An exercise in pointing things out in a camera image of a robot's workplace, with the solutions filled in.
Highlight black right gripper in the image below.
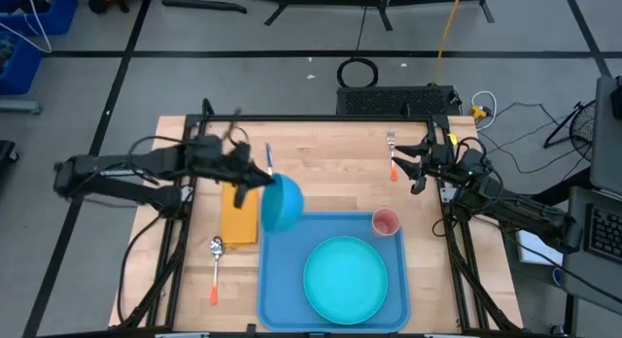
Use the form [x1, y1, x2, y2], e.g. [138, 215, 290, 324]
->
[391, 141, 456, 196]

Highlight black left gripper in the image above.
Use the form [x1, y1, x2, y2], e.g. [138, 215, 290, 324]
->
[213, 141, 277, 210]

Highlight fork with orange handle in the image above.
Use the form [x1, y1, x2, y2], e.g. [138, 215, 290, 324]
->
[386, 130, 398, 183]

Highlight teal bowl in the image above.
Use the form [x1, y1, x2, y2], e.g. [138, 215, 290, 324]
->
[259, 172, 306, 234]

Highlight yellow cloth napkin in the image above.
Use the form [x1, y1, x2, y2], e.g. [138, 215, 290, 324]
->
[220, 181, 260, 249]

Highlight pink plastic cup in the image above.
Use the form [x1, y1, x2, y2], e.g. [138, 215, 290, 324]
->
[371, 207, 402, 238]

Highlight spoon with orange handle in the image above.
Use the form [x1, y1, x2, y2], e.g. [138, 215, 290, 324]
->
[209, 235, 225, 306]

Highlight teal plate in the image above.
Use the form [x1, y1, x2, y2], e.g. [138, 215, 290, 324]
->
[302, 236, 390, 326]

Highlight blue plastic tray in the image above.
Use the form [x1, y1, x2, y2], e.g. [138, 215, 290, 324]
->
[256, 211, 412, 334]

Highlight black computer case with grille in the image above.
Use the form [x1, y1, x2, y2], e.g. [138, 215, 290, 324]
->
[335, 84, 462, 117]

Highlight white paper sheet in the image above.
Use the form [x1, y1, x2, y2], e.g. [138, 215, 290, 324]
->
[515, 228, 565, 267]

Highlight black bar on floor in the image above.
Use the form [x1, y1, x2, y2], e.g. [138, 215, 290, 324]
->
[161, 0, 248, 15]

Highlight large monitor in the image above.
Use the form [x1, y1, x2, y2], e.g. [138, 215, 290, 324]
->
[589, 75, 622, 196]

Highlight grey desk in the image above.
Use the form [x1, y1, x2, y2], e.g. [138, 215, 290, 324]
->
[563, 185, 622, 316]

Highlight black keyboard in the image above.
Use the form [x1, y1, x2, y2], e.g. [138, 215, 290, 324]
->
[585, 203, 622, 266]

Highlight blue storage bin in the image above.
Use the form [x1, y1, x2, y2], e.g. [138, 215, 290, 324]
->
[0, 0, 79, 37]
[0, 34, 44, 95]

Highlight white cable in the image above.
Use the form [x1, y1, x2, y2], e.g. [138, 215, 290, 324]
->
[469, 89, 498, 131]

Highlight yellow hanging cable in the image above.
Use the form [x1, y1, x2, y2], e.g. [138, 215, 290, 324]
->
[432, 0, 466, 85]

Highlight coiled black cable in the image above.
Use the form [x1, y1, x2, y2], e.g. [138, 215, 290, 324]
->
[336, 57, 379, 89]

